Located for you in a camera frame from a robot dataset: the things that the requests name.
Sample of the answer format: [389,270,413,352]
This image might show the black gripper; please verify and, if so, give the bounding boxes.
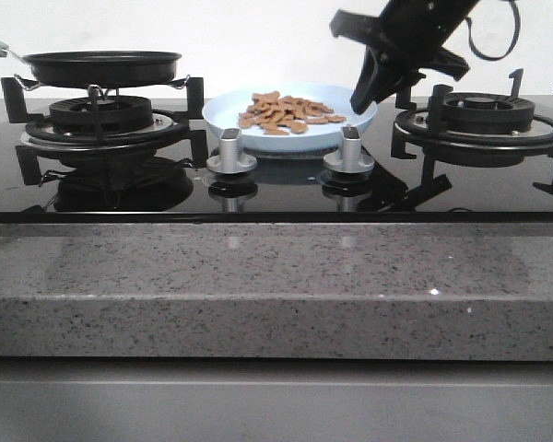
[330,0,477,114]

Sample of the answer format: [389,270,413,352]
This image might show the light blue plate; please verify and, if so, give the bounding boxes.
[203,82,377,152]

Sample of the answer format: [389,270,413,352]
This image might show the brown meat slices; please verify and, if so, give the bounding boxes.
[238,90,347,136]

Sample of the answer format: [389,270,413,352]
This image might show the black frying pan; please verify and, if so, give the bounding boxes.
[19,51,182,89]

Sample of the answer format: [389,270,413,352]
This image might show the right black pan support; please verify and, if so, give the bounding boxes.
[391,69,553,195]

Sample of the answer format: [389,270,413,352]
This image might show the black pan support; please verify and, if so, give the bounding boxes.
[391,69,553,195]
[0,76,208,144]

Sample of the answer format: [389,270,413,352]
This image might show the right gas burner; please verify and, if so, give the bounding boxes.
[394,87,553,155]

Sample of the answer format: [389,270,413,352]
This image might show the gas burner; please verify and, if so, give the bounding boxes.
[20,96,190,152]
[394,87,553,155]

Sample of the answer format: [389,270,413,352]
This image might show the right silver stove knob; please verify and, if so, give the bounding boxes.
[323,126,374,174]

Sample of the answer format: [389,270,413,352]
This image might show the silver stove knob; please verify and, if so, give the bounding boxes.
[323,126,374,174]
[206,128,257,175]

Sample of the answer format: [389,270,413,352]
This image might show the black glass cooktop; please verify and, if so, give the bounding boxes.
[0,100,553,224]

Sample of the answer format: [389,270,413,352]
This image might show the left silver stove knob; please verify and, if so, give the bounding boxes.
[206,128,257,175]

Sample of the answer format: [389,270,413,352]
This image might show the left gas burner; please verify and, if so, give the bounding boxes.
[20,96,190,152]

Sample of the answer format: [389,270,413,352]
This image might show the left black pan support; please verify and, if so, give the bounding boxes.
[0,76,208,144]

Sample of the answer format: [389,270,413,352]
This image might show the grey cabinet front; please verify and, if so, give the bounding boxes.
[0,358,553,441]

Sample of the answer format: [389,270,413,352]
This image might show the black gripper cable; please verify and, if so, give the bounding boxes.
[463,0,522,62]

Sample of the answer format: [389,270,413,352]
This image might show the wire pan support ring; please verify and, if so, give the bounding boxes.
[14,74,191,101]

